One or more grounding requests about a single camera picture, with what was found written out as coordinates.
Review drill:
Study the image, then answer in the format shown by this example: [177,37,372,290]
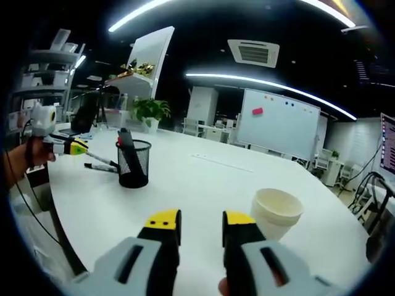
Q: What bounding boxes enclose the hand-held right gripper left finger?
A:
[72,208,183,296]

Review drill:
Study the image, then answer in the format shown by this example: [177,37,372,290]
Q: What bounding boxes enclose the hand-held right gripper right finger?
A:
[222,210,343,296]

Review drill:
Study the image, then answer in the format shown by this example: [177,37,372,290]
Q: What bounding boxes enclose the black whiteboard marker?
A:
[87,149,120,167]
[83,162,120,174]

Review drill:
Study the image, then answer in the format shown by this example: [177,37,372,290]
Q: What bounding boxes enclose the black mesh pen holder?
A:
[115,139,152,189]

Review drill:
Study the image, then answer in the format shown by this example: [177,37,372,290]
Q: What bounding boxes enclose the white rolling whiteboard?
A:
[237,88,322,162]

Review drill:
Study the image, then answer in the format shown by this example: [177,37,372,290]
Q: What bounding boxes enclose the person's left hand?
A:
[29,138,59,169]

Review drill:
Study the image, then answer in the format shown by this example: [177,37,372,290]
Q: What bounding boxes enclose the person's right hand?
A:
[217,276,232,296]

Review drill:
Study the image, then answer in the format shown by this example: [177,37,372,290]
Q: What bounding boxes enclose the black laptop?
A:
[70,98,99,136]

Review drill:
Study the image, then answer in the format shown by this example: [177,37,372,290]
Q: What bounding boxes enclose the black tripod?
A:
[95,88,109,129]

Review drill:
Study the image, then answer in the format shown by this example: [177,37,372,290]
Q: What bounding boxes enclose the grey metal shelving rack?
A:
[10,29,87,124]

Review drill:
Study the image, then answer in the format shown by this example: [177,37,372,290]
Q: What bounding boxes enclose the large potted green plant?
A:
[131,97,171,134]

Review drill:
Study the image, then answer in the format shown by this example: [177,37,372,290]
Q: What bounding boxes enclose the person's white shirt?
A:
[12,200,87,278]

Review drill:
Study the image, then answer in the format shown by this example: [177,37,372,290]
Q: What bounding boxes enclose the gold ornaments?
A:
[120,60,156,76]

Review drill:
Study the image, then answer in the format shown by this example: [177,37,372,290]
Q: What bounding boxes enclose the group of white office chairs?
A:
[183,117,244,146]

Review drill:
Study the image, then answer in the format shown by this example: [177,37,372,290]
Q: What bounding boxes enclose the white display stand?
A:
[104,26,175,102]

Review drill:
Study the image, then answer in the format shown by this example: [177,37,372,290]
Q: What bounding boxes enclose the long ceiling light strip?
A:
[185,72,357,120]
[107,0,356,33]

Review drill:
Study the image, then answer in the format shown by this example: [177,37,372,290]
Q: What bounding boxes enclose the laptop with lit screen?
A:
[379,112,395,178]

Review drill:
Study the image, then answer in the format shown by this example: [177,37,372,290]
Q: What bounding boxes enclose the ceiling air conditioner vent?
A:
[227,39,281,68]

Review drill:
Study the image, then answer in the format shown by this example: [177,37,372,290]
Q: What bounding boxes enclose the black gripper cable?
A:
[6,150,67,247]

